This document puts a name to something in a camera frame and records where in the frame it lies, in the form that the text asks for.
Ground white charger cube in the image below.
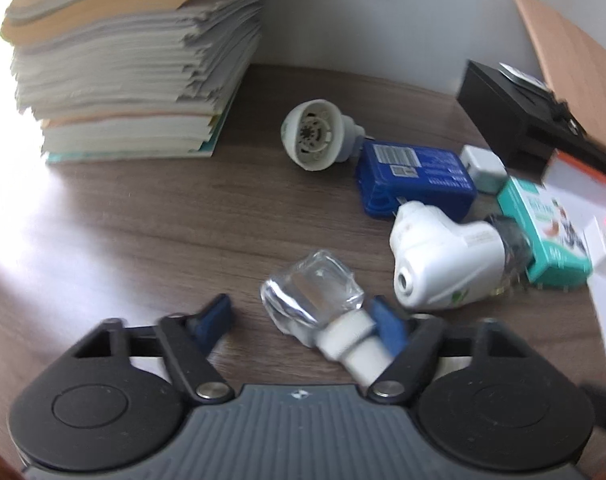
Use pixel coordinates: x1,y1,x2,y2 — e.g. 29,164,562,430
459,145,508,195

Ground clear glass bottle white cap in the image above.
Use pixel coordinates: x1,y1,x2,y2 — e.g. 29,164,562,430
260,250,395,382

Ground black desk stand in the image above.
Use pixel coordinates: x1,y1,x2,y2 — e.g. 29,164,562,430
456,60,606,187

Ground blue carton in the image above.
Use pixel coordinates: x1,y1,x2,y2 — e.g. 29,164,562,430
355,139,479,223

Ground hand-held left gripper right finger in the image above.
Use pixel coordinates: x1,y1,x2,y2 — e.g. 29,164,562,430
367,296,530,405

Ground brown wooden board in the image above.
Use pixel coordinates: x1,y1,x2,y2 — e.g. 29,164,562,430
510,0,606,161

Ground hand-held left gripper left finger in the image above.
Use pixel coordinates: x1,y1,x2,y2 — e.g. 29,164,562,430
73,294,235,405

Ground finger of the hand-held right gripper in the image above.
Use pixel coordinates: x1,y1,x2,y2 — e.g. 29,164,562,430
580,384,606,458

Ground white labelled carton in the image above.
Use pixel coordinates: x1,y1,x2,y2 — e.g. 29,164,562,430
583,214,606,282

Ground teal carton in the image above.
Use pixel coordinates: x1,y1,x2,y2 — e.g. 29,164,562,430
497,176,594,291

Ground white box orange rim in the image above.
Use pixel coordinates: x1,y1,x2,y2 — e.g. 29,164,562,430
540,151,606,397

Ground stack of books and papers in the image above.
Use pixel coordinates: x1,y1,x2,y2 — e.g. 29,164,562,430
0,0,267,163

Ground round white plug-in heater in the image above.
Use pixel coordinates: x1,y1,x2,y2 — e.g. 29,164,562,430
281,100,367,173

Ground small white device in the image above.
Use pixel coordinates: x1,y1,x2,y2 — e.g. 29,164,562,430
500,62,550,94

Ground white plug-in vaporizer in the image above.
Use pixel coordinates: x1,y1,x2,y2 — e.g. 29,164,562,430
389,200,532,311

